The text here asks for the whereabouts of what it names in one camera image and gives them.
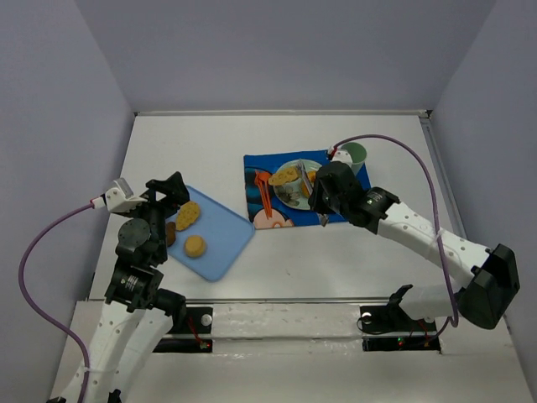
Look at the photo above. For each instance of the dark brown bread roll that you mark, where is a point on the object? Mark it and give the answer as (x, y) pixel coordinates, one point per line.
(170, 229)

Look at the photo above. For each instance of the orange plastic spoon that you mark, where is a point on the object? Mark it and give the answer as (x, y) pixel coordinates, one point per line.
(265, 189)

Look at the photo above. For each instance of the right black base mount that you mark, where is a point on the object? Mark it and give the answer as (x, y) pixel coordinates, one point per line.
(387, 330)

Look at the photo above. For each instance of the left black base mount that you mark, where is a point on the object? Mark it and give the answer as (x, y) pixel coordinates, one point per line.
(193, 335)

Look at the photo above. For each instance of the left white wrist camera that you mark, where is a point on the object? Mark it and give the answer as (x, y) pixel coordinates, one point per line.
(119, 197)

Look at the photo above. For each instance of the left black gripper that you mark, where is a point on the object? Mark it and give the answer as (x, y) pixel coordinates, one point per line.
(155, 201)

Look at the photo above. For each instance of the light blue tray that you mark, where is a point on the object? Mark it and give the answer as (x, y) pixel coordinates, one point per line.
(226, 234)

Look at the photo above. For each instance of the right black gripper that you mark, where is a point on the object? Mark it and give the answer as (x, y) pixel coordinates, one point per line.
(325, 195)

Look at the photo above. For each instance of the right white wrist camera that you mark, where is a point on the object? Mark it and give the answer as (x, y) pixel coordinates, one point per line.
(339, 155)

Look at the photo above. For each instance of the small round bun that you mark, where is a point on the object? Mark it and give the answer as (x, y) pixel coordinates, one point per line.
(195, 246)

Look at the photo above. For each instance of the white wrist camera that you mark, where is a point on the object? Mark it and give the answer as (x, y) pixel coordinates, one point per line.
(339, 155)
(119, 197)

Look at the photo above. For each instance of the orange plastic fork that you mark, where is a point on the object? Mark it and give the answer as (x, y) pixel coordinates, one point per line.
(263, 191)

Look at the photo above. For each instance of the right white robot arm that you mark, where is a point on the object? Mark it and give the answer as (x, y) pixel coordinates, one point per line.
(480, 283)

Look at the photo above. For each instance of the oval flat bread slice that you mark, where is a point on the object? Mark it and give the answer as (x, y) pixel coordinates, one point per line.
(187, 216)

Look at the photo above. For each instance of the seeded bread slice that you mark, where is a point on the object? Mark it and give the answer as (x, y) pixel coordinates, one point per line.
(284, 176)

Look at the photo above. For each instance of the light green cup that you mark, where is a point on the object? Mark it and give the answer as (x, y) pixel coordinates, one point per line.
(357, 153)

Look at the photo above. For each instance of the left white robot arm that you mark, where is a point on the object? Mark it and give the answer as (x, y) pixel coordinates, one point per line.
(136, 312)

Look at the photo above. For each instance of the blue patterned cloth mat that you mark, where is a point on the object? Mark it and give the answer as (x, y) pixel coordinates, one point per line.
(281, 216)

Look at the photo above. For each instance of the metal tongs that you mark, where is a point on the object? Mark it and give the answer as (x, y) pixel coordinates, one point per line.
(323, 218)

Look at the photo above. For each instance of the light green plate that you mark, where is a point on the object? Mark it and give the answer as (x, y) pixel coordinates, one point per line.
(294, 194)

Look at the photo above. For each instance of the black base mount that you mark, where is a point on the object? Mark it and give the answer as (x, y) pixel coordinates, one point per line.
(193, 335)
(387, 330)

